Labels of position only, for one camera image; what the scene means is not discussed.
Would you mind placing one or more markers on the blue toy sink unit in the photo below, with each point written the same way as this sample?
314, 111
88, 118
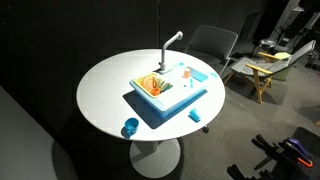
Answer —
180, 93

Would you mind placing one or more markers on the small blue toy cup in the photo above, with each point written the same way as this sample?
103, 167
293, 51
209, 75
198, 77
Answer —
194, 115

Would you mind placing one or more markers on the small orange toy bowl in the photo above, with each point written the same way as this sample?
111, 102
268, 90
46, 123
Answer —
155, 91

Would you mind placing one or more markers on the yellow dish drying rack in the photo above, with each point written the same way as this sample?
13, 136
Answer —
159, 82

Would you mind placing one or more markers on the orange toy plate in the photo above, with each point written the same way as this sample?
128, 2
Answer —
148, 82

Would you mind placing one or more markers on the grey toy faucet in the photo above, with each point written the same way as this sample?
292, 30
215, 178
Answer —
163, 69

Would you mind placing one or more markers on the blue toy utensil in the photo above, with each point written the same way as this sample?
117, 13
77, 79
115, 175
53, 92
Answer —
191, 83

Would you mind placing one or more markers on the blue plastic mug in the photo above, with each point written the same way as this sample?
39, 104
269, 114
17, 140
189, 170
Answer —
131, 126

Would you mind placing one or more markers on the grey office chair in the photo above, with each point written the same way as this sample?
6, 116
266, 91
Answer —
212, 45

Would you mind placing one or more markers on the wooden grey lounge chair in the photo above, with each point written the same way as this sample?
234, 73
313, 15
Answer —
260, 73

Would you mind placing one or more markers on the purple orange clamp tool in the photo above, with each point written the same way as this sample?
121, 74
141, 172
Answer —
296, 151

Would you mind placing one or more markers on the round white pedestal table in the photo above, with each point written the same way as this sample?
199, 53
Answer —
106, 99

